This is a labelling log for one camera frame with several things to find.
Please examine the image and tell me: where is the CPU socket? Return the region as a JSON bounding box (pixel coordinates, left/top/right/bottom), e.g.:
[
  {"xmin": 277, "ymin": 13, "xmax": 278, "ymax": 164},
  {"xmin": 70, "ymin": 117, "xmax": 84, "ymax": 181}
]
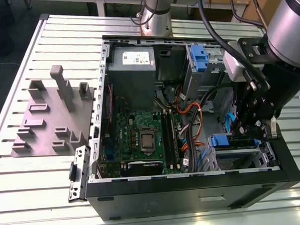
[{"xmin": 138, "ymin": 125, "xmax": 159, "ymax": 156}]

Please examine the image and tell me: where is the orange yellow wire bundle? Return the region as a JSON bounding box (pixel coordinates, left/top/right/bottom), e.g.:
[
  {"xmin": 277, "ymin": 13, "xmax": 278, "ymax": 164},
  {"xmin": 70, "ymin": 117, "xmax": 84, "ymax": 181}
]
[{"xmin": 175, "ymin": 84, "xmax": 207, "ymax": 157}]

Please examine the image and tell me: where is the blue data wire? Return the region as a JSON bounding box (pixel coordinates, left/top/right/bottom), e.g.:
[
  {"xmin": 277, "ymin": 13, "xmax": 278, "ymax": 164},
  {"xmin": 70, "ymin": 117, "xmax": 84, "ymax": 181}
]
[{"xmin": 224, "ymin": 111, "xmax": 239, "ymax": 134}]

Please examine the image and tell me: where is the black cable bundle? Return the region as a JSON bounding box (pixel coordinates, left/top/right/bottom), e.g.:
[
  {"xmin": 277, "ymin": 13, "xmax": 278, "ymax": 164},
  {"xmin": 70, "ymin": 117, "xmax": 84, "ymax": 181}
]
[{"xmin": 183, "ymin": 81, "xmax": 240, "ymax": 173}]

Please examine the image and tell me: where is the black graphics card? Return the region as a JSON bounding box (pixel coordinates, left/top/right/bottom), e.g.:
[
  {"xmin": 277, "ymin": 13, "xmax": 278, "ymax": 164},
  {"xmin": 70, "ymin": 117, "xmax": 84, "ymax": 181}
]
[{"xmin": 121, "ymin": 159, "xmax": 165, "ymax": 178}]

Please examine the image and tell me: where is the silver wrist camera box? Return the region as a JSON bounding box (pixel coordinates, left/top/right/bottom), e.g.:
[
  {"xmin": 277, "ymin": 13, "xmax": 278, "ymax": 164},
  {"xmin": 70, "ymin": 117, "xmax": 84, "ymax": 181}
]
[{"xmin": 222, "ymin": 50, "xmax": 248, "ymax": 84}]

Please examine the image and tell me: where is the metal slot retainer bracket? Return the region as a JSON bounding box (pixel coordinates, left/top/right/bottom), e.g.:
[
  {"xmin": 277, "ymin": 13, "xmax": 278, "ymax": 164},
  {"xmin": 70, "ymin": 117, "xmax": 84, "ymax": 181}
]
[{"xmin": 66, "ymin": 144, "xmax": 92, "ymax": 203}]

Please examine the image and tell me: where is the grey metal drive cage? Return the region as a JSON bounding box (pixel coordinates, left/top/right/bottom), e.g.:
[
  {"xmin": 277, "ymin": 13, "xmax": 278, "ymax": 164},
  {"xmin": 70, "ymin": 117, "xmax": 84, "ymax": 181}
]
[{"xmin": 181, "ymin": 41, "xmax": 237, "ymax": 104}]

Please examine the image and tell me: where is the brown wooden cabinet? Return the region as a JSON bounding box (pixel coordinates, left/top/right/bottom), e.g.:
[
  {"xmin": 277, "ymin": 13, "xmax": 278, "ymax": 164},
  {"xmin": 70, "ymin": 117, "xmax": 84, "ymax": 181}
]
[{"xmin": 239, "ymin": 0, "xmax": 290, "ymax": 29}]

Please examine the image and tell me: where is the blue plastic drive latch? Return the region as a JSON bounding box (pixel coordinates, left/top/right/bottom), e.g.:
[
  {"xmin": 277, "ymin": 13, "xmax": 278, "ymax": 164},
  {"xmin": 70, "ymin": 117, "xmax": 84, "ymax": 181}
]
[{"xmin": 191, "ymin": 43, "xmax": 210, "ymax": 73}]

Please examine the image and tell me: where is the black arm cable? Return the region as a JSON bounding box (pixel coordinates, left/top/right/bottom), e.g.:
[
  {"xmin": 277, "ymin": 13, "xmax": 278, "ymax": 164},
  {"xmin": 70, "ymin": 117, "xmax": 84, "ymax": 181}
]
[{"xmin": 197, "ymin": 0, "xmax": 272, "ymax": 93}]

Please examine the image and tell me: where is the grey power supply unit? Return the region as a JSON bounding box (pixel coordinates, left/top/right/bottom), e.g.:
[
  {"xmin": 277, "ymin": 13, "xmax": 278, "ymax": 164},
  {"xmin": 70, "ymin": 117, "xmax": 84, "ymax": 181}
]
[{"xmin": 104, "ymin": 45, "xmax": 157, "ymax": 113}]

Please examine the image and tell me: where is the green motherboard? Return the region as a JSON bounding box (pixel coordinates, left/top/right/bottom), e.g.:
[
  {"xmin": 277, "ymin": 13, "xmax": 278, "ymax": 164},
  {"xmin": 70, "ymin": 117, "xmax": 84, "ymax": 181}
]
[{"xmin": 95, "ymin": 108, "xmax": 192, "ymax": 179}]

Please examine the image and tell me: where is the grey parts rack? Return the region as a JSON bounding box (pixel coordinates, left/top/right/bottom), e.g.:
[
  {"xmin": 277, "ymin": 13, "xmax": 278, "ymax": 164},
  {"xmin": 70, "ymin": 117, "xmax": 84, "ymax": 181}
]
[{"xmin": 7, "ymin": 63, "xmax": 98, "ymax": 159}]

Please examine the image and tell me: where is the dark RAM stick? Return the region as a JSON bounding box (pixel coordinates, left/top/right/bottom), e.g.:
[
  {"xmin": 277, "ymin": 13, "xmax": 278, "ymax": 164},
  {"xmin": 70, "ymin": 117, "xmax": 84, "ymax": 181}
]
[{"xmin": 167, "ymin": 109, "xmax": 181, "ymax": 168}]

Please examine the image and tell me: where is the silver CPU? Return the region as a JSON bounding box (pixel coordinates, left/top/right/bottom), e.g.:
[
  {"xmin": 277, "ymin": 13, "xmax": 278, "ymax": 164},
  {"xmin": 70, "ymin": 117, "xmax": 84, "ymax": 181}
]
[{"xmin": 141, "ymin": 133, "xmax": 154, "ymax": 148}]

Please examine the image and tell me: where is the metal disk bay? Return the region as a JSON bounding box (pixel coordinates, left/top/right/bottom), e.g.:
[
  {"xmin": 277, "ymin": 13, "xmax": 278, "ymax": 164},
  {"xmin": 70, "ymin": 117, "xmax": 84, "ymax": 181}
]
[{"xmin": 197, "ymin": 131, "xmax": 278, "ymax": 172}]

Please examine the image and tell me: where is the black PC case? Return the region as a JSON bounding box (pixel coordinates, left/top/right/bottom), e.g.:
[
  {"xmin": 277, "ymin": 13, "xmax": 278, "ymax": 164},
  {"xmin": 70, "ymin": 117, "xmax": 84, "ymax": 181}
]
[{"xmin": 78, "ymin": 25, "xmax": 300, "ymax": 223}]

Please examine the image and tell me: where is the black office chair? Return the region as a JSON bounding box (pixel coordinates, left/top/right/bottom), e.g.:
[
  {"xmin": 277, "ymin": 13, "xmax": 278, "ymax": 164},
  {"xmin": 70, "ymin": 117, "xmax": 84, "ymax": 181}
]
[{"xmin": 0, "ymin": 0, "xmax": 16, "ymax": 57}]

